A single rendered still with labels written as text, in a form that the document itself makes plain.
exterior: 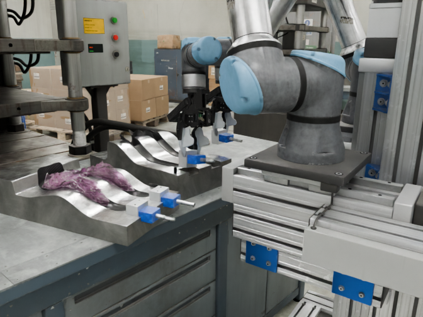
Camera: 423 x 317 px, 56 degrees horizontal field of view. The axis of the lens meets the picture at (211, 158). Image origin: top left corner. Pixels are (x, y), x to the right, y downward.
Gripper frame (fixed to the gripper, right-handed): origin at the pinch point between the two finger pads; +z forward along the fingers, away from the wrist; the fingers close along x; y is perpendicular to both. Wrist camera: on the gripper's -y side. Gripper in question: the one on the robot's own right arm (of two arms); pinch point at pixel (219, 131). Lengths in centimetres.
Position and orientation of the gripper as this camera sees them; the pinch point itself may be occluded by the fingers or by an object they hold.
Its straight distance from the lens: 156.7
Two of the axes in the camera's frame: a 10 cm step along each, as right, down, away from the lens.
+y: 7.4, 1.9, -6.4
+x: 6.7, -2.0, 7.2
